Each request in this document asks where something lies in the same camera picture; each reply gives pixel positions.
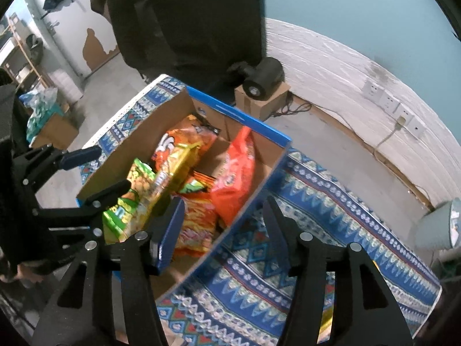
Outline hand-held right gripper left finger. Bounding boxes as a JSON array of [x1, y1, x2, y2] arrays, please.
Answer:
[[32, 198, 186, 346]]

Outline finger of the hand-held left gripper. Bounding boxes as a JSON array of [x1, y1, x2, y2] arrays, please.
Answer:
[[14, 145, 102, 189], [32, 179, 132, 247]]

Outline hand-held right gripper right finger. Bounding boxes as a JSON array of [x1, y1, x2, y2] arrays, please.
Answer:
[[263, 195, 415, 346]]

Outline green snack bag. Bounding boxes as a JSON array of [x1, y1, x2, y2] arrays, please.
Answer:
[[103, 158, 160, 245]]

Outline blue cardboard box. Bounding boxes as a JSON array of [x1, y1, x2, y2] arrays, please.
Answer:
[[75, 86, 292, 301]]

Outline red snack bag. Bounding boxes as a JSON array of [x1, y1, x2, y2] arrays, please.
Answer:
[[209, 126, 257, 228]]

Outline golden snack packet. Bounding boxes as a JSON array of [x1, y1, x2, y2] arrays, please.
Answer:
[[144, 140, 203, 217]]

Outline yellow snack packet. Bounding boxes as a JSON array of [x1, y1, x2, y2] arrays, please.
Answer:
[[319, 261, 379, 337]]

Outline person's left hand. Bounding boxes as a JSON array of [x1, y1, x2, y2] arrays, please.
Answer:
[[0, 256, 47, 285]]

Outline orange snack packet green label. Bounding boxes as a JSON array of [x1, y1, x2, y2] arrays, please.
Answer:
[[173, 178, 221, 259]]

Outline open cardboard box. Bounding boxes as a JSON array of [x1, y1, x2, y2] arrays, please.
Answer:
[[31, 110, 80, 151]]

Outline blue patterned tablecloth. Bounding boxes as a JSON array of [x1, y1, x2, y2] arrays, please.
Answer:
[[81, 76, 443, 346]]

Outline teal plastic packs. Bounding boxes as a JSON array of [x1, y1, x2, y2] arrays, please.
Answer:
[[20, 86, 66, 142]]

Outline orange striped snack packet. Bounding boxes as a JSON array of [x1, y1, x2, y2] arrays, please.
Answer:
[[190, 170, 217, 189]]

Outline white stacked containers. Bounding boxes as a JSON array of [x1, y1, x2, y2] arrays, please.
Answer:
[[48, 68, 86, 104]]

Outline orange snack bag white print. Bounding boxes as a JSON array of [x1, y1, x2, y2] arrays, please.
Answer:
[[151, 114, 220, 174]]

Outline wooden shelf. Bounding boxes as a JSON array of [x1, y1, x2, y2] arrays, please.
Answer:
[[0, 14, 48, 91]]

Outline small cardboard box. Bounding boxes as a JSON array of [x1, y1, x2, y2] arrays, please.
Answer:
[[234, 81, 292, 122]]

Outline grey bin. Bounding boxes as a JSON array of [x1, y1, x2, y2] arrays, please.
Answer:
[[414, 198, 461, 252]]

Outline black round device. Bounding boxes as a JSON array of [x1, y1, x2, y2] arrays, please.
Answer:
[[228, 57, 285, 101]]

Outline person in dark clothes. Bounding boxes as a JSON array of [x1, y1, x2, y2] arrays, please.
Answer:
[[103, 0, 266, 95]]

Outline black cable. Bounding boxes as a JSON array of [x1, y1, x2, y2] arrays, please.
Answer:
[[272, 93, 312, 118]]

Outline white plug and cable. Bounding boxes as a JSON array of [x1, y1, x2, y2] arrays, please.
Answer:
[[375, 117, 407, 153]]

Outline white wall socket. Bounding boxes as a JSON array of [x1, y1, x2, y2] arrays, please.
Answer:
[[379, 90, 400, 112], [362, 79, 383, 99], [406, 116, 427, 139], [393, 103, 415, 125]]

